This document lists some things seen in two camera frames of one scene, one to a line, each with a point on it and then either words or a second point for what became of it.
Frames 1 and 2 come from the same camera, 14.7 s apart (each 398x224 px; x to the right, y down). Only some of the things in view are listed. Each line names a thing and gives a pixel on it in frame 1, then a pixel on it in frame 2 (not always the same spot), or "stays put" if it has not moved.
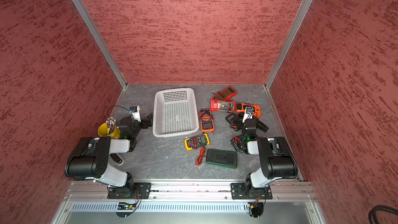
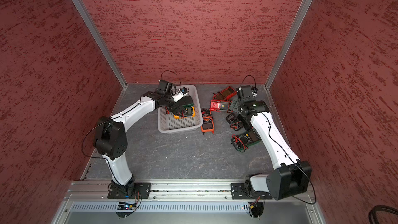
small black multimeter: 235,120 stays put
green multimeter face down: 224,158 -> 186,101
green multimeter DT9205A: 237,142 stays put
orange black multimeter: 207,120 stays put
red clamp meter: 223,105 stays put
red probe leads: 199,159 -> 167,110
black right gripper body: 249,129 -> 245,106
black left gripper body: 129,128 -> 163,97
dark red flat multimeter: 225,94 stays put
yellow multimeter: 196,142 -> 186,112
